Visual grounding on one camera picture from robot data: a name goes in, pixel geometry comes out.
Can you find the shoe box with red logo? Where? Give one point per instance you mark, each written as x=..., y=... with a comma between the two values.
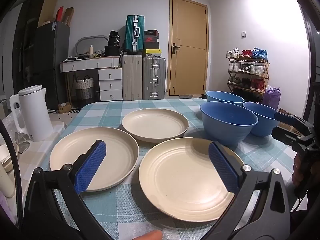
x=151, y=39

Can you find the purple plastic bag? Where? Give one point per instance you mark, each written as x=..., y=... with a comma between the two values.
x=272, y=98

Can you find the person's right hand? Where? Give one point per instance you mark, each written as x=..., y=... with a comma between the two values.
x=297, y=170

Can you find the teal suitcase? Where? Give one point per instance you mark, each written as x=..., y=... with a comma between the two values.
x=133, y=32

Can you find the wooden door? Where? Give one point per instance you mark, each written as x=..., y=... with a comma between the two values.
x=190, y=45

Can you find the stack of beige bowls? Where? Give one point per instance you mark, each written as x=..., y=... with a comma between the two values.
x=7, y=157

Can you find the beige cup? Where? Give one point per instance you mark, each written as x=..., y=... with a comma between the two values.
x=6, y=183

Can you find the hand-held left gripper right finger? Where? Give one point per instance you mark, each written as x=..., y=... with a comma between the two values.
x=222, y=167

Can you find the white dresser with drawers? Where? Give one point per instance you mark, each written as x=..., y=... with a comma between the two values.
x=110, y=80

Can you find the cream bottle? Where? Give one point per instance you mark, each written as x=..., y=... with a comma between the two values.
x=91, y=50

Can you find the large printed cardboard box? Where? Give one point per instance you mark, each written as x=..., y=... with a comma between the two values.
x=287, y=128

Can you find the black and red shoe box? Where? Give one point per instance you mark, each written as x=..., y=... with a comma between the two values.
x=150, y=33

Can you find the beige suitcase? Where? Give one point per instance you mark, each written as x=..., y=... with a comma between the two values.
x=132, y=77

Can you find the black bag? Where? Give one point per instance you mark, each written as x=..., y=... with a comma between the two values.
x=115, y=38

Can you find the shoe rack with shoes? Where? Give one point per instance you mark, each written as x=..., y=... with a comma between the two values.
x=250, y=67

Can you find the cream plate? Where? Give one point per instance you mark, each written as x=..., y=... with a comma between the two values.
x=180, y=177
x=155, y=123
x=75, y=152

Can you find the beige checked tablecloth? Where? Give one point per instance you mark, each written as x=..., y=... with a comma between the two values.
x=55, y=128

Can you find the red packet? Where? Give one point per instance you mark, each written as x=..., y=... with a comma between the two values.
x=60, y=15

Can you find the dark refrigerator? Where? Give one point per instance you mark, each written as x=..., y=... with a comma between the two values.
x=50, y=65

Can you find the wooden shoe rack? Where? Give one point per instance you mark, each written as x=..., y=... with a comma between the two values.
x=266, y=72

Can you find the white electric kettle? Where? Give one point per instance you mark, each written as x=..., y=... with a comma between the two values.
x=35, y=115

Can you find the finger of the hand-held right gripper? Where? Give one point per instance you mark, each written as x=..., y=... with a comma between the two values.
x=285, y=135
x=283, y=117

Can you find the grey oval mirror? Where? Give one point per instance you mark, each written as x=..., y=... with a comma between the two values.
x=92, y=42

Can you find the black and white patterned rug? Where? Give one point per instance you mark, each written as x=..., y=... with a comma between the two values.
x=65, y=111

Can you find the teal checked tablecloth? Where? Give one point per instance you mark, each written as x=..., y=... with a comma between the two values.
x=112, y=115

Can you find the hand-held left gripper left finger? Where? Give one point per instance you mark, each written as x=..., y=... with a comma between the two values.
x=90, y=166

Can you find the woven laundry basket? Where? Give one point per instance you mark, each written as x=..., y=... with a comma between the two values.
x=85, y=88

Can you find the silver suitcase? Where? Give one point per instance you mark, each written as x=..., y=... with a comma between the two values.
x=153, y=77

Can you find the metal stand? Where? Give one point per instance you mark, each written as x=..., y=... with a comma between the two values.
x=23, y=143

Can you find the yellow shoe box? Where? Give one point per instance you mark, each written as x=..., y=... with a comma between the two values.
x=153, y=53

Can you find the flat cardboard sheet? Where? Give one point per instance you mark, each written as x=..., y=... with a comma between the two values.
x=47, y=7

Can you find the small cardboard box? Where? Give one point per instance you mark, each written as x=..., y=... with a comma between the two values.
x=64, y=108

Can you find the person's left hand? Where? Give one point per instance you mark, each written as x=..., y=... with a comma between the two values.
x=150, y=236

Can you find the brown cardboard box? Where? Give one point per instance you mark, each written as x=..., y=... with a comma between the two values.
x=69, y=16

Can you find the blue bowl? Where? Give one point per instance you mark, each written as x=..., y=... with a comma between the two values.
x=225, y=122
x=260, y=122
x=222, y=97

